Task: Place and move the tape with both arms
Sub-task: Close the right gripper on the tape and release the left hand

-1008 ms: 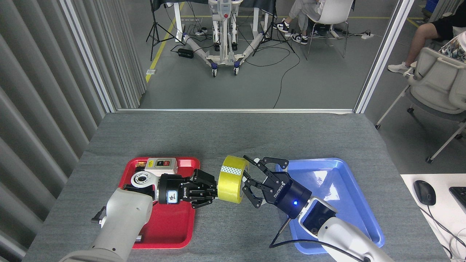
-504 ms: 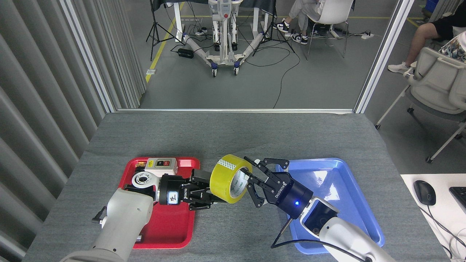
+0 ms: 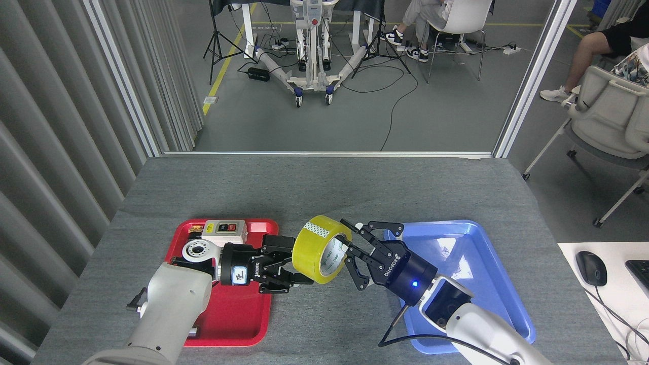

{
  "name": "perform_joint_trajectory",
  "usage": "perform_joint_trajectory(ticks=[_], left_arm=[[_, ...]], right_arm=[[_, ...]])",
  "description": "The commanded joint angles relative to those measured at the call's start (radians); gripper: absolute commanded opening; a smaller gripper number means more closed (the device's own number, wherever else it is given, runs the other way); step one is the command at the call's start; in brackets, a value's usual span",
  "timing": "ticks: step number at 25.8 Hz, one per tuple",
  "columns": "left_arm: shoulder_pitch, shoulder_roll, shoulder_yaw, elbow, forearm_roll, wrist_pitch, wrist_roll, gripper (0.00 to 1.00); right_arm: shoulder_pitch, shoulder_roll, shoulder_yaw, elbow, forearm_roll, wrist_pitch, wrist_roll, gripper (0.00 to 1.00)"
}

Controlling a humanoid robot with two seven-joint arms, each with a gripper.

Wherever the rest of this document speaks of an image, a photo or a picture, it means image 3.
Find black computer mouse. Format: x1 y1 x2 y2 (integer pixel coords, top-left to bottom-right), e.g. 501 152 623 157
575 251 608 287

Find black mouse cable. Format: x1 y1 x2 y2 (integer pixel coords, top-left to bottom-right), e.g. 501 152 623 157
588 286 649 345

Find silver frame post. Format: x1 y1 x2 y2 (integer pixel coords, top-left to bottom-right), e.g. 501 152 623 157
83 0 163 158
493 0 579 159

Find blue plastic tray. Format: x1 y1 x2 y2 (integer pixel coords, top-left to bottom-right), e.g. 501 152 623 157
383 220 536 355

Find yellow tape roll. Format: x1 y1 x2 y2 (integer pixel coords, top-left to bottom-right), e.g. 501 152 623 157
292 215 353 284

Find person in black shorts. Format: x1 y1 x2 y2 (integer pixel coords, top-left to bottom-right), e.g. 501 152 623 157
539 3 649 104

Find silver frame rail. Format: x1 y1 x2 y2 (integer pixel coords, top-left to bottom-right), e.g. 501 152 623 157
162 151 493 159

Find patterned cushion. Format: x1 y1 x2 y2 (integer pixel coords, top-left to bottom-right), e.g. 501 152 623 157
611 45 649 89

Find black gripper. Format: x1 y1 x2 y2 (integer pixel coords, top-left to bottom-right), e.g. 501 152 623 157
220 236 314 295
335 219 437 307

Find black keyboard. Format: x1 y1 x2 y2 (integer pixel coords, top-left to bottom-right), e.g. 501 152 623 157
625 260 649 295

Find red plastic tray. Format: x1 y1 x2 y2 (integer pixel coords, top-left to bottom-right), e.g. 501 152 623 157
167 218 279 348

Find white wheeled stand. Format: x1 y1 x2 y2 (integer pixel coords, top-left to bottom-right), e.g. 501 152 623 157
254 0 369 108

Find grey office chair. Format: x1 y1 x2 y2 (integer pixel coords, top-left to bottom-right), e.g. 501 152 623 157
522 65 649 229

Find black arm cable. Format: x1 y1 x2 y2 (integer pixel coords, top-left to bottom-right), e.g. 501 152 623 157
379 303 520 365
127 287 149 312

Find grey two-button switch box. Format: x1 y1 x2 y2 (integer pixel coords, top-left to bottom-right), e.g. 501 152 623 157
201 220 248 246

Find person on white chair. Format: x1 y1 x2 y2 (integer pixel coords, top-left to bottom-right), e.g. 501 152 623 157
380 0 454 63

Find white desk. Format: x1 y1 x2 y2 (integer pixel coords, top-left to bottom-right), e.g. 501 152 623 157
558 242 649 363

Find white plastic chair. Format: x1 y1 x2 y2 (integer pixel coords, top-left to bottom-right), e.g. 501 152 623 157
417 0 495 85

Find long black floor cable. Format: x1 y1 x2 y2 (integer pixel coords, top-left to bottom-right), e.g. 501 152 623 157
340 61 419 152

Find black tripod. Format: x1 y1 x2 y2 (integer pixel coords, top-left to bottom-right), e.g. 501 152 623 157
203 0 257 86
351 0 411 79

